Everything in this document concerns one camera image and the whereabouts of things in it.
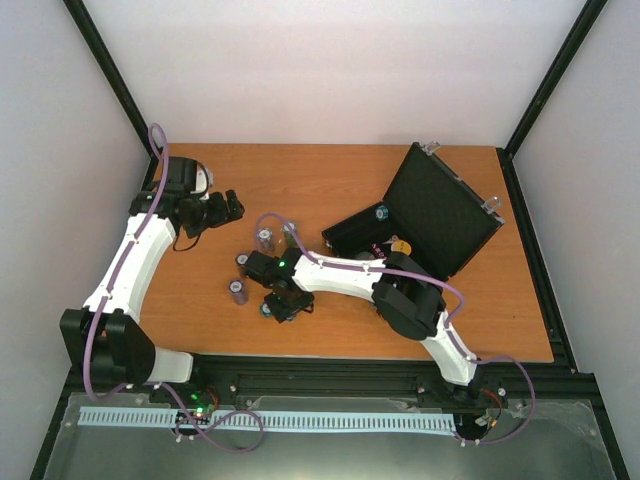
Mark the white dealer button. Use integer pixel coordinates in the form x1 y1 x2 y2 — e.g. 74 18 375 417
391 239 412 256

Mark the black poker set case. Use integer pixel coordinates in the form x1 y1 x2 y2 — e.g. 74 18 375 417
322 142 504 281

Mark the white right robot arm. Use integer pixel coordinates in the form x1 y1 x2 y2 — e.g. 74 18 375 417
243 248 478 387

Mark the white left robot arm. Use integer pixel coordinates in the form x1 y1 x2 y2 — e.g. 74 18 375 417
59 157 244 403

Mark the blue 10 chip stack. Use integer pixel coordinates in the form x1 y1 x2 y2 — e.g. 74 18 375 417
256 227 275 254

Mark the brown chip stack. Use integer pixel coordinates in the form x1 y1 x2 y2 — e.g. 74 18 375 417
235 253 249 278

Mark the green 20 chip stack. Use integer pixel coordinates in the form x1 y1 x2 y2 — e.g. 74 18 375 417
283 222 297 237

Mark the white perforated cable strip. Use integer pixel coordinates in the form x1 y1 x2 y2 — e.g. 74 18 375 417
77 406 456 436

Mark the black aluminium frame rail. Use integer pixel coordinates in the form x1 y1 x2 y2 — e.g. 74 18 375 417
60 360 601 411

